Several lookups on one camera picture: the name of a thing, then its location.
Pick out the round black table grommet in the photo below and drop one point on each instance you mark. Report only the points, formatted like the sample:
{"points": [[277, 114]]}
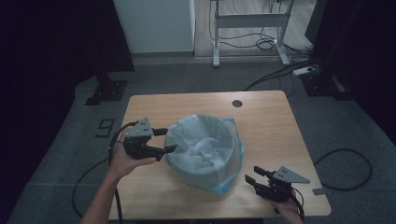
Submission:
{"points": [[237, 103]]}

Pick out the person's right hand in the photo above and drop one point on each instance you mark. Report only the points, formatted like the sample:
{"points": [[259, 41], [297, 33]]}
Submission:
{"points": [[288, 210]]}

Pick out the white plastic bag blue edge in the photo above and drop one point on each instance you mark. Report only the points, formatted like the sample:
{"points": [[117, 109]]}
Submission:
{"points": [[202, 146]]}

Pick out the grey tape piece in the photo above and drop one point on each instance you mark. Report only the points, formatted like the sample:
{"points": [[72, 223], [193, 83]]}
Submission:
{"points": [[320, 191]]}

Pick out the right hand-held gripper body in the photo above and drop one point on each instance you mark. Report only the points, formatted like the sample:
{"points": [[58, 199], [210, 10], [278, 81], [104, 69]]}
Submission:
{"points": [[289, 176]]}

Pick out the white power strip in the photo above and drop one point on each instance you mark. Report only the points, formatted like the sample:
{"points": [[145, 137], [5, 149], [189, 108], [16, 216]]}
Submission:
{"points": [[303, 71]]}

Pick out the white metal desk frame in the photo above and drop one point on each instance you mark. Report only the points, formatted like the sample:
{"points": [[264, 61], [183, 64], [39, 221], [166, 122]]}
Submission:
{"points": [[249, 20]]}

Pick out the white cabinet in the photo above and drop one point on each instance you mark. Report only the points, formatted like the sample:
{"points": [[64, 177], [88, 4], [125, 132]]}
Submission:
{"points": [[155, 25]]}

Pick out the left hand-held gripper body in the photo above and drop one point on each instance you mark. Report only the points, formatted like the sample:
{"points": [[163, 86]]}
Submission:
{"points": [[140, 129]]}

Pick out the black curtain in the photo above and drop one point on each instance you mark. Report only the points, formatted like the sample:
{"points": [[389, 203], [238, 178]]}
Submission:
{"points": [[46, 62], [367, 46]]}

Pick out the black stand base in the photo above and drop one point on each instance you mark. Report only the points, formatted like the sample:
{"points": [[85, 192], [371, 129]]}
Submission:
{"points": [[320, 85], [107, 91]]}

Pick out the person's left hand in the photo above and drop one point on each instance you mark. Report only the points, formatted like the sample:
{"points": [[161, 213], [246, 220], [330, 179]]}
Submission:
{"points": [[121, 163]]}

